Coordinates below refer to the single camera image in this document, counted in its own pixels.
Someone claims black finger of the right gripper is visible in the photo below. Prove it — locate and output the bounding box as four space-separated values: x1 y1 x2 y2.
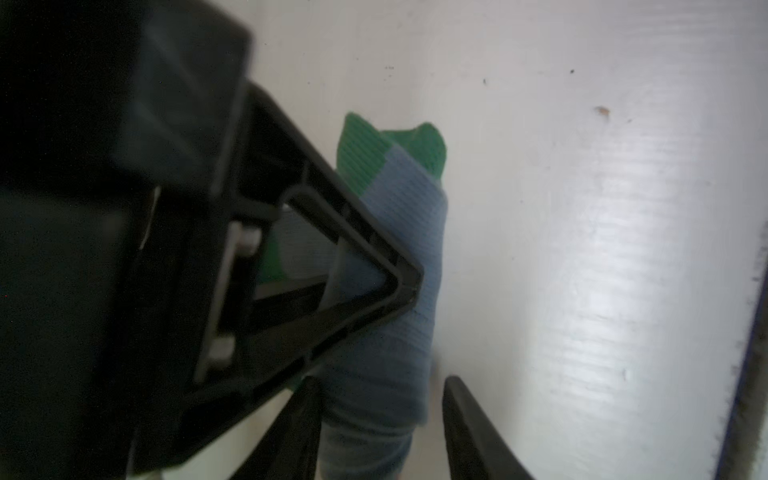
128 86 423 473

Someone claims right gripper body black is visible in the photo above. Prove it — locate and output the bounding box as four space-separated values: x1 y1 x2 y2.
1 1 251 479

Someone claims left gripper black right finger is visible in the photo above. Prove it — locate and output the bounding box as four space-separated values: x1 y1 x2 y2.
442 375 533 480

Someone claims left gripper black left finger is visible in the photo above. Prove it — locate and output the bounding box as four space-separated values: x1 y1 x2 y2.
230 377 323 480

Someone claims blue grey sock green toe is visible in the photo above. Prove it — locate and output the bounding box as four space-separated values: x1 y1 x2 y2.
257 112 449 480

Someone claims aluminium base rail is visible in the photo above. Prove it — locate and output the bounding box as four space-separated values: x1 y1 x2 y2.
714 227 767 479

